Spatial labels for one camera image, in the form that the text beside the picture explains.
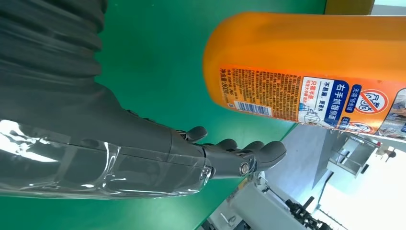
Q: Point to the small brown knob object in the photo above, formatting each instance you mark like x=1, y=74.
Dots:
x=385, y=152

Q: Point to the white shelf cabinet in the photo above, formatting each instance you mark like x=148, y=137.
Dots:
x=349, y=152

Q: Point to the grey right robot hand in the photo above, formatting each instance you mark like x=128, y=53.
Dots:
x=95, y=149

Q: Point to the brown cardboard box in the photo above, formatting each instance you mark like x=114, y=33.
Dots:
x=349, y=6

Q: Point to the pale grey cylindrical column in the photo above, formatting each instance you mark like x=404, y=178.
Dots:
x=263, y=212

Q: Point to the grey machine base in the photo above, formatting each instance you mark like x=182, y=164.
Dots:
x=226, y=220

